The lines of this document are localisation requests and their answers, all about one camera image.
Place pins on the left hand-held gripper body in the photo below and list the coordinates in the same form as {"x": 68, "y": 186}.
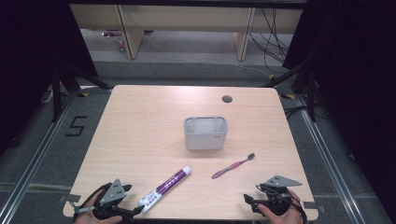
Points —
{"x": 114, "y": 194}

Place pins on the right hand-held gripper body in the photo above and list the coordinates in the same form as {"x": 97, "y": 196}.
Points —
{"x": 278, "y": 194}

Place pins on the pink toothbrush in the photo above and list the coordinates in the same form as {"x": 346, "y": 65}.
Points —
{"x": 230, "y": 168}

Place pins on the purple and white toothpaste tube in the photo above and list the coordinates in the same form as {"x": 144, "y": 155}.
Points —
{"x": 166, "y": 186}

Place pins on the grey plastic toothbrush holder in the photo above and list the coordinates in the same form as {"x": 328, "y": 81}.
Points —
{"x": 205, "y": 140}

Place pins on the person's right hand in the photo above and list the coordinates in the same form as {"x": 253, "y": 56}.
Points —
{"x": 288, "y": 217}

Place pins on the person's left hand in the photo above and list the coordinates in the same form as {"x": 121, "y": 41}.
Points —
{"x": 93, "y": 219}

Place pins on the black metal stand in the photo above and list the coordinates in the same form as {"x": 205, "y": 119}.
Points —
{"x": 309, "y": 93}
{"x": 57, "y": 93}

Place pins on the dark curtain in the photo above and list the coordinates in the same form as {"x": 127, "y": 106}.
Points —
{"x": 34, "y": 62}
{"x": 351, "y": 77}

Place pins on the small red and white item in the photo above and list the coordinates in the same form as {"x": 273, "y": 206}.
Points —
{"x": 120, "y": 43}

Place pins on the metal floor rail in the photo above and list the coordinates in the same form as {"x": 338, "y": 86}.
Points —
{"x": 34, "y": 161}
{"x": 327, "y": 155}

